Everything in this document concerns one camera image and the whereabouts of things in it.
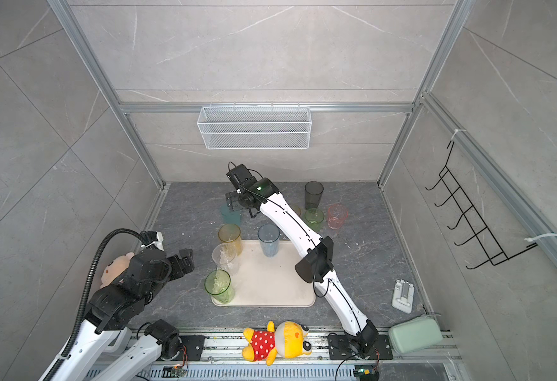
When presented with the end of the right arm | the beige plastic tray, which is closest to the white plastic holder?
the beige plastic tray

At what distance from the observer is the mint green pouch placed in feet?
2.40

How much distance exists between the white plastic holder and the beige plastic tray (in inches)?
11.8

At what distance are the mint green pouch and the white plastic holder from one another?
1.9 inches

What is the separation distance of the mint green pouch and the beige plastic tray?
0.28 metres

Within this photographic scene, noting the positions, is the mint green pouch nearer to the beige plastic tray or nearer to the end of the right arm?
the beige plastic tray

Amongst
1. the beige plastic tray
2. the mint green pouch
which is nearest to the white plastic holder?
the mint green pouch

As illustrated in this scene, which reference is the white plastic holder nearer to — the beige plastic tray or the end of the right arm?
the beige plastic tray

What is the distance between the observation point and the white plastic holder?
32.7 inches

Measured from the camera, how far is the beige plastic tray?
2.76 feet

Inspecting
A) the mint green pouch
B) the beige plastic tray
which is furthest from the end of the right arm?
the mint green pouch

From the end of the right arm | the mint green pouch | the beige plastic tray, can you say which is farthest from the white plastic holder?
the end of the right arm
